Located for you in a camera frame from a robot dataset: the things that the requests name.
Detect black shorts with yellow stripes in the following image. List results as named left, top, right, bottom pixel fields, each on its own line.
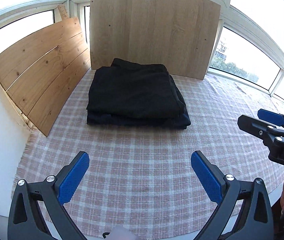
left=87, top=58, right=185, bottom=120

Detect pink plaid tablecloth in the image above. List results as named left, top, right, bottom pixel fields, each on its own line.
left=15, top=70, right=284, bottom=239

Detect folded navy blue garment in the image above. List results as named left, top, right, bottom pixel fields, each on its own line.
left=86, top=74, right=192, bottom=130

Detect light wooden board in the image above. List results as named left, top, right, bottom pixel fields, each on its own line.
left=89, top=0, right=221, bottom=79

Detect pine plank panel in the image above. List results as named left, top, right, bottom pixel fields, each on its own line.
left=0, top=4, right=90, bottom=136

